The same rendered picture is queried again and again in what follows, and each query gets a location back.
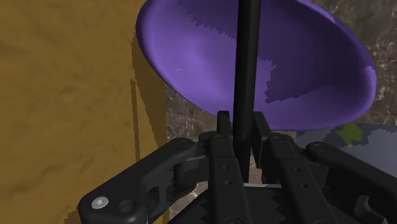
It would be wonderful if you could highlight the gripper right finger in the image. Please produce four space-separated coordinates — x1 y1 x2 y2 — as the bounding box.
250 111 397 224

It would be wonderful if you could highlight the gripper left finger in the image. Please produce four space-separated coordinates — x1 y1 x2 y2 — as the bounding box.
77 110 253 224

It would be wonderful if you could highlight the black stick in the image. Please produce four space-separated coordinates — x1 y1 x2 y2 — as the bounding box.
232 0 262 184

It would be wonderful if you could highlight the grey thing with green patch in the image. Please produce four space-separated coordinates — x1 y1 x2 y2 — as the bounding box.
296 122 397 179

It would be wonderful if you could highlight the purple bowl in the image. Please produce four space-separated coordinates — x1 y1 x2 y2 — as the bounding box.
135 0 378 132

